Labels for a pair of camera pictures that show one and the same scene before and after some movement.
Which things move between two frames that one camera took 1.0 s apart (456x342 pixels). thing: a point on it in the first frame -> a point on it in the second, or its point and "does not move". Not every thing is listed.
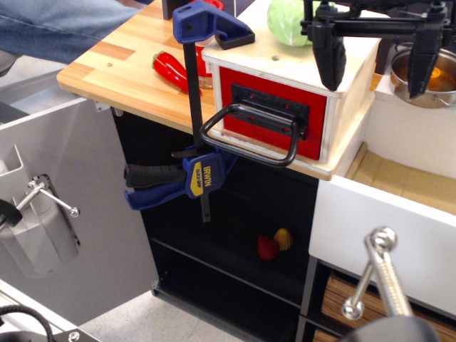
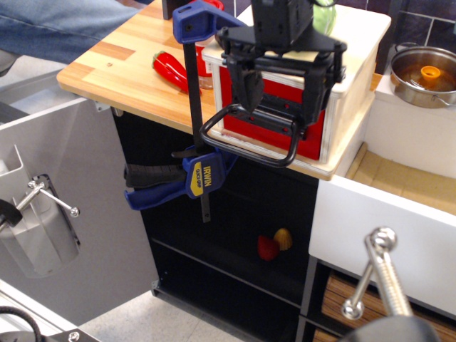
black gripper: x=427 y=21 -> x=282 y=39
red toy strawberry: x=268 y=248 does not move
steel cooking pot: x=441 y=91 does not move
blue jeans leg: x=60 y=30 does not move
